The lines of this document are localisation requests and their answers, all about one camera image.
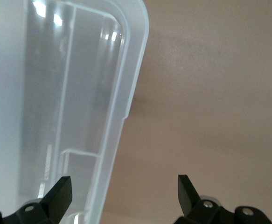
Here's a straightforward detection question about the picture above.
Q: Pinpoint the clear plastic storage bin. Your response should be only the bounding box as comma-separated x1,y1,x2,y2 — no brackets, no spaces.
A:
0,0,150,224

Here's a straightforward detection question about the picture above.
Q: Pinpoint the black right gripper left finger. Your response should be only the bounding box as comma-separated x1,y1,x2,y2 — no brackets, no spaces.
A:
0,176,73,224

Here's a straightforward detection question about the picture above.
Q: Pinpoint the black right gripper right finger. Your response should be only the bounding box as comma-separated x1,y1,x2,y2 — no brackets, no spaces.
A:
175,174,271,224

